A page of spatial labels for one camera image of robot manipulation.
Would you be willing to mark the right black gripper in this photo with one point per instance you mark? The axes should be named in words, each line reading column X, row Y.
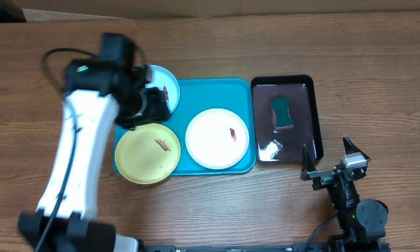
column 324, row 177

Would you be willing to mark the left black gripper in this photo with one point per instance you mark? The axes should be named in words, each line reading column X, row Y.
column 159, row 110

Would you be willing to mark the light blue plate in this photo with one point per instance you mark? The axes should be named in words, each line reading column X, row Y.
column 165, row 81

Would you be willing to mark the green sponge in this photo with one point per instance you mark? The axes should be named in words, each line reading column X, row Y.
column 281, row 118

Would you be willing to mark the white plate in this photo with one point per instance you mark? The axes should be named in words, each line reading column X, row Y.
column 217, row 138

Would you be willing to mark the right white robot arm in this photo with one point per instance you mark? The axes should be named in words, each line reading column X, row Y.
column 361, row 221

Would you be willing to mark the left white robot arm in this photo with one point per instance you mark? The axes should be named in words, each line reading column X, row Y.
column 99, row 91

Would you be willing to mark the teal plastic tray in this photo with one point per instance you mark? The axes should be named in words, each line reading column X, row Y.
column 196, row 96

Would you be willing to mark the black rectangular tray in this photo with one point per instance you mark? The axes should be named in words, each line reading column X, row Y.
column 286, row 146

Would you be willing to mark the yellow plate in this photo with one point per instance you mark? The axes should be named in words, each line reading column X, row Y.
column 148, row 154

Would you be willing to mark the cardboard backdrop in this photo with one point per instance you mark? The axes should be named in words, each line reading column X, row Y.
column 211, row 8

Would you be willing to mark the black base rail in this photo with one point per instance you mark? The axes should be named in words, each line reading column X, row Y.
column 296, row 247

